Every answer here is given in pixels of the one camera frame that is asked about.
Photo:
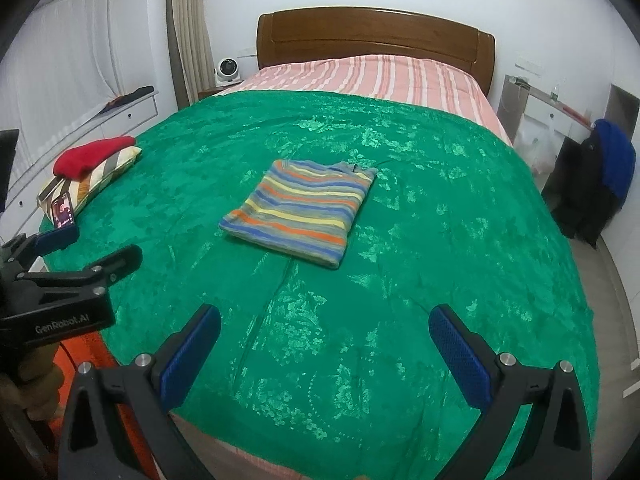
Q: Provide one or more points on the black puffer jacket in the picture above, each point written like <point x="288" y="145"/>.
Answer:
<point x="582" y="190"/>

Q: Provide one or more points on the white drawer cabinet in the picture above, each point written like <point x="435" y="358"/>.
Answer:
<point x="75" y="130"/>

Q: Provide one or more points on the person's left hand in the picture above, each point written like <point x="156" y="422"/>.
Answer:
<point x="42" y="390"/>

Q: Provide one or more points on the wooden nightstand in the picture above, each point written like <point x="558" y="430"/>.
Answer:
<point x="215" y="91"/>

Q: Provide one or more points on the wooden headboard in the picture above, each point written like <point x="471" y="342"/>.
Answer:
<point x="375" y="30"/>

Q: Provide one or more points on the striped knit sweater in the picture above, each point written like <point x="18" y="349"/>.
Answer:
<point x="300" y="210"/>

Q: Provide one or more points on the red knit garment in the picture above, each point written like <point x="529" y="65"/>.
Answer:
<point x="92" y="157"/>

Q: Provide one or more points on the red flat object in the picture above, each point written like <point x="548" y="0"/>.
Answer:
<point x="577" y="116"/>

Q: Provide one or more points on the white sheer curtain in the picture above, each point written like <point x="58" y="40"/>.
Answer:
<point x="75" y="50"/>

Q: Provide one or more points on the blue garment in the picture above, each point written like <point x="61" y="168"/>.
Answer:
<point x="617" y="160"/>

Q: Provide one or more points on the pink striped quilt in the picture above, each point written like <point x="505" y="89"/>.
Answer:
<point x="375" y="75"/>

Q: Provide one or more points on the beige curtain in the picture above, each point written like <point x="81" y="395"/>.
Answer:
<point x="190" y="35"/>

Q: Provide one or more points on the white plastic bag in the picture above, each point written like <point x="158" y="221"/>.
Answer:
<point x="537" y="150"/>

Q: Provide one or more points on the small white fan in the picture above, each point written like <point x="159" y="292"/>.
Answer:
<point x="229" y="70"/>

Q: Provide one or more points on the dark cloth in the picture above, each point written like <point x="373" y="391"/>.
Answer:
<point x="127" y="97"/>

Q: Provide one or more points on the black panel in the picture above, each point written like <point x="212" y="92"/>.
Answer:
<point x="7" y="170"/>

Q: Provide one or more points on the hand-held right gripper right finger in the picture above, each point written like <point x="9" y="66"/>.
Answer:
<point x="457" y="355"/>

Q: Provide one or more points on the white wall socket panel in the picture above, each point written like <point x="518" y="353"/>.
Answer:
<point x="528" y="65"/>

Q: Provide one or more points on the white desk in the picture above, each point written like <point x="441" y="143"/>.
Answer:
<point x="540" y="105"/>

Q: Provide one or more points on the smartphone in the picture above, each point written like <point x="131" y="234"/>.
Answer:
<point x="63" y="210"/>

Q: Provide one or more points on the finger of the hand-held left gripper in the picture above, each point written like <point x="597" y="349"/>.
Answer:
<point x="100" y="267"/>
<point x="57" y="240"/>

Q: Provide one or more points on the striped pillow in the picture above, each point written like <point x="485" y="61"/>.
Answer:
<point x="105" y="172"/>

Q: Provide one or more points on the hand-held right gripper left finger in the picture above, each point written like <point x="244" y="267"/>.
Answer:
<point x="192" y="355"/>

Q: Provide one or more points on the white wardrobe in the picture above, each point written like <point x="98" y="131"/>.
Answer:
<point x="627" y="260"/>

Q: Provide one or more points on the green floral bedspread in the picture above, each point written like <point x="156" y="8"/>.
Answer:
<point x="425" y="260"/>

